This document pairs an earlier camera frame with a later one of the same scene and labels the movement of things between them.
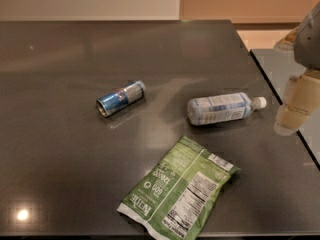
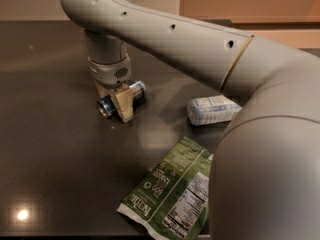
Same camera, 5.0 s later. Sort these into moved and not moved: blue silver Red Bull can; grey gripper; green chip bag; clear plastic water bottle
Moved: grey gripper
Not moved: clear plastic water bottle; green chip bag; blue silver Red Bull can
